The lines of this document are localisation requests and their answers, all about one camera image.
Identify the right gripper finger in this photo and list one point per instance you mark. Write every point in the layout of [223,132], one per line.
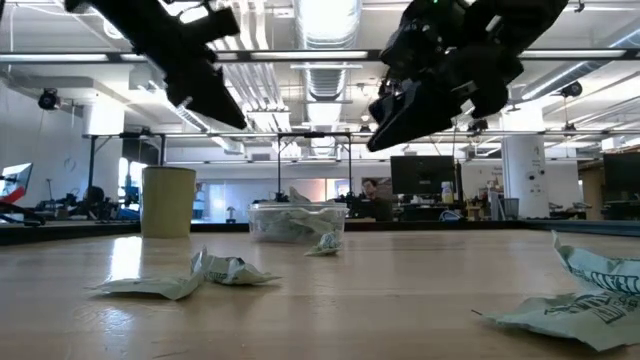
[384,107]
[420,115]

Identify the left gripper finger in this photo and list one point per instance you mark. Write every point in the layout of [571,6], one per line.
[205,95]

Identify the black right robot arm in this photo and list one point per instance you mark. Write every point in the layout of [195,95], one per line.
[540,12]

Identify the black monitor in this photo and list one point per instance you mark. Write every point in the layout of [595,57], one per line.
[422,175]

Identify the black overhead rig beam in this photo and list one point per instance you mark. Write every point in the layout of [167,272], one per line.
[310,55]

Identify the person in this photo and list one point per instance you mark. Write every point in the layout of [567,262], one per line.
[375,200]

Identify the beige mug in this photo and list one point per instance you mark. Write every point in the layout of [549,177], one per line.
[167,200]

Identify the white round column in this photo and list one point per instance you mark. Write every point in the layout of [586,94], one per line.
[525,175]

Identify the clear plastic bin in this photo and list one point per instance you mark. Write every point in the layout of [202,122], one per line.
[260,206]

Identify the monitor with red picture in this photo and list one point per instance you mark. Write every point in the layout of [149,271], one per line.
[15,182]

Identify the dark monitor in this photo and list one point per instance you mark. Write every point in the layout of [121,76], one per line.
[622,175]

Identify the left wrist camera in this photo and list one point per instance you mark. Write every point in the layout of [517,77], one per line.
[215,25]

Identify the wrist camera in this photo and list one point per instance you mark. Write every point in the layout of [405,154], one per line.
[405,50]
[215,25]

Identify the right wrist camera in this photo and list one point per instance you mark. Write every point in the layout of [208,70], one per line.
[405,50]

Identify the black station frame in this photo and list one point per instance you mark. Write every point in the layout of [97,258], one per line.
[315,135]
[92,165]

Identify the silver ventilation duct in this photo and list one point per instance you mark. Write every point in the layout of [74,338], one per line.
[325,30]

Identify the black ceiling camera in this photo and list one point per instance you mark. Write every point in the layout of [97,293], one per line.
[49,99]
[571,89]

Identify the black aluminium table frame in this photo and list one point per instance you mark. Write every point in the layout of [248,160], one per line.
[75,232]

